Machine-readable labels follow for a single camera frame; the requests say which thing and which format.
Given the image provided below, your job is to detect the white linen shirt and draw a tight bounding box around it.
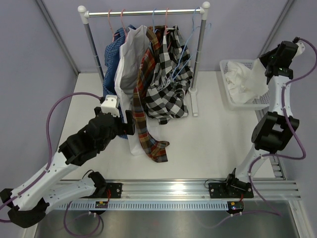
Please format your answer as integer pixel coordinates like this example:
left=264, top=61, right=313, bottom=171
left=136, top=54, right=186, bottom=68
left=224, top=58, right=268, bottom=104

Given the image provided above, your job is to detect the blue plastic hanger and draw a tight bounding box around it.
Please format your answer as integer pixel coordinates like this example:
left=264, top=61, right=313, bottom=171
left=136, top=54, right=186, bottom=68
left=171, top=7, right=201, bottom=81

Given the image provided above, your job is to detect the black white checked shirt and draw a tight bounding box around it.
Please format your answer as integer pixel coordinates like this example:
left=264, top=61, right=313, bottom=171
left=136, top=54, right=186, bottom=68
left=146, top=25, right=193, bottom=125

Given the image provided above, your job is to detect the pink hanger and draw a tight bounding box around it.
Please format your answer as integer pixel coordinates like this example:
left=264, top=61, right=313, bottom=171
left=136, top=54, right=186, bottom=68
left=107, top=9, right=120, bottom=42
left=161, top=8, right=174, bottom=56
left=120, top=8, right=130, bottom=45

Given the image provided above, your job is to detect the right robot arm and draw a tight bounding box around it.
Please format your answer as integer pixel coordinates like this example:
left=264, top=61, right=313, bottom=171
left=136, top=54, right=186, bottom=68
left=209, top=40, right=305, bottom=198

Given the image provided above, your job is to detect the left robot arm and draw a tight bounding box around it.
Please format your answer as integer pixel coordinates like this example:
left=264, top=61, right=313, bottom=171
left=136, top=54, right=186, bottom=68
left=0, top=107, right=135, bottom=228

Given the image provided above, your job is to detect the red brown plaid shirt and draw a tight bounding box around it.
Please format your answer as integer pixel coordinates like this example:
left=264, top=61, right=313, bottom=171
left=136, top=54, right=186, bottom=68
left=132, top=26, right=169, bottom=163

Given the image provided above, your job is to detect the white hanging shirt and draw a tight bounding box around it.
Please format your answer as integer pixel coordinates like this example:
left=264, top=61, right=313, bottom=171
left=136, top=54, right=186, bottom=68
left=113, top=24, right=160, bottom=157

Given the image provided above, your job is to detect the blue checked shirt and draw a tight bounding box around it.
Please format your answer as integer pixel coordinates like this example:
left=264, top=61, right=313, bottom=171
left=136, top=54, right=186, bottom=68
left=102, top=25, right=129, bottom=139

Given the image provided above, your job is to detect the blue hanger on rack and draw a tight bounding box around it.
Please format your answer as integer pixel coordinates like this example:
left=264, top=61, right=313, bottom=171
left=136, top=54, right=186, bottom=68
left=152, top=8, right=159, bottom=34

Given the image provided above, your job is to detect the white plastic basket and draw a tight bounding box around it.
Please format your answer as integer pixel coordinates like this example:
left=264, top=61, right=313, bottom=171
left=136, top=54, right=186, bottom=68
left=219, top=59, right=269, bottom=111

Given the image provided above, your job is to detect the metal clothes rack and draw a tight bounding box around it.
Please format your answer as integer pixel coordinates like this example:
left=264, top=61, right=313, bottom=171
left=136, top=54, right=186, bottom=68
left=77, top=1, right=210, bottom=117

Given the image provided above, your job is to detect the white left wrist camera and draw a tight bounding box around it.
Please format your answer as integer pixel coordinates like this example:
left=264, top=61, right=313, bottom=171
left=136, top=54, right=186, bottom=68
left=101, top=95, right=120, bottom=118

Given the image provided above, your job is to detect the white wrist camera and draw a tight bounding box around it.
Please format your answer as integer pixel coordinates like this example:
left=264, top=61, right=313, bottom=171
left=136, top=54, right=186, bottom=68
left=293, top=37, right=305, bottom=57
left=101, top=95, right=120, bottom=118

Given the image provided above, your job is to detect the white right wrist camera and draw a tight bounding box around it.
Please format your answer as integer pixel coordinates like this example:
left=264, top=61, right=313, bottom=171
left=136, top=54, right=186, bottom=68
left=293, top=37, right=305, bottom=57

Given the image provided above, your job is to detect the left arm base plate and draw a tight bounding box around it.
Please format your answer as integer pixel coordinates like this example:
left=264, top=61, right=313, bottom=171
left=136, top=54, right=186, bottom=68
left=89, top=182, right=123, bottom=199

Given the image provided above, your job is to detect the white slotted cable duct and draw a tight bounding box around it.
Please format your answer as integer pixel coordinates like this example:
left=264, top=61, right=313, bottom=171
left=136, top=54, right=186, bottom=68
left=58, top=200, right=228, bottom=211

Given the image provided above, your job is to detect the purple floor cable left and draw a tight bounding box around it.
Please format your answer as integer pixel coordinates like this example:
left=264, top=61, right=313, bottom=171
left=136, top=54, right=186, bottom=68
left=63, top=203, right=105, bottom=236

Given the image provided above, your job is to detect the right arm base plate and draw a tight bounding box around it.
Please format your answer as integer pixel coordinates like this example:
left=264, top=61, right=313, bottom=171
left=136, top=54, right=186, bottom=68
left=208, top=182, right=254, bottom=199

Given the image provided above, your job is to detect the aluminium mounting rail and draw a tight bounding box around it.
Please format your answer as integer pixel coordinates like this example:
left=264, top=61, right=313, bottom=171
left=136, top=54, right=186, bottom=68
left=47, top=178, right=302, bottom=202

